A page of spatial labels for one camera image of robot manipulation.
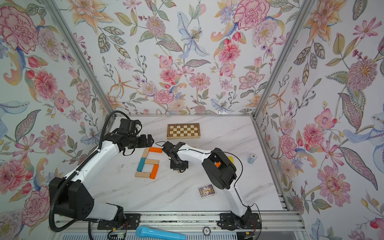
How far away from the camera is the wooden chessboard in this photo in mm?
1086

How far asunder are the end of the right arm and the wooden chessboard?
269 mm

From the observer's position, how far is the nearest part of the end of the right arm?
2.28 feet
